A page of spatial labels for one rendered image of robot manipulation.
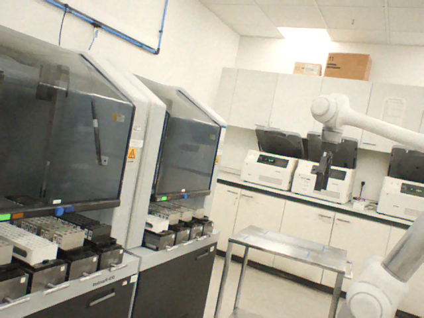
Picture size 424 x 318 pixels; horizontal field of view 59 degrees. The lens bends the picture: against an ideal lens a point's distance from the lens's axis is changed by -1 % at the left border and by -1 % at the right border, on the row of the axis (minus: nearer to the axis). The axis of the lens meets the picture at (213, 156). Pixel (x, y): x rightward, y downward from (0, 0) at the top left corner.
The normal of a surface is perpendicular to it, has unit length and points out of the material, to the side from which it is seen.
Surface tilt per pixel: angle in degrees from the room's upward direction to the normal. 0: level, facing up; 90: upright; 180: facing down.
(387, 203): 90
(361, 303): 96
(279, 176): 90
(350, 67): 90
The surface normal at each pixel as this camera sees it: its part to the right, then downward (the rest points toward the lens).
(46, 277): 0.88, 0.19
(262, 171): -0.47, -0.04
